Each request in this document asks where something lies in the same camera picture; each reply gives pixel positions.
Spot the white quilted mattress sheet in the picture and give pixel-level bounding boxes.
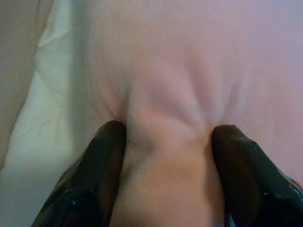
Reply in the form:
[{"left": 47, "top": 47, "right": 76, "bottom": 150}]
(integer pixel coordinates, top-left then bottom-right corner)
[{"left": 0, "top": 0, "right": 133, "bottom": 227}]

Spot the pink pillow with white patch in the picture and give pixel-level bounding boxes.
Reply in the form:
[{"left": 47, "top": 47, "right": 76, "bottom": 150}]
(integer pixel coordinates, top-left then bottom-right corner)
[{"left": 84, "top": 0, "right": 303, "bottom": 227}]

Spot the beige padded bed edge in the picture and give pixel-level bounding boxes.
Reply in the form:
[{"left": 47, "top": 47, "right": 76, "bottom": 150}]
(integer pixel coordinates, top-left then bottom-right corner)
[{"left": 0, "top": 0, "right": 57, "bottom": 167}]

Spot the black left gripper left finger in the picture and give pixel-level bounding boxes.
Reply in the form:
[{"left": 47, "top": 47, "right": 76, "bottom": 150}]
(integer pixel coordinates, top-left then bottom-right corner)
[{"left": 30, "top": 120, "right": 127, "bottom": 227}]

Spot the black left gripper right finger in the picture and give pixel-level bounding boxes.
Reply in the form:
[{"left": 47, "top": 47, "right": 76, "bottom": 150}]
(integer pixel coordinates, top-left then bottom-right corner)
[{"left": 211, "top": 124, "right": 303, "bottom": 227}]

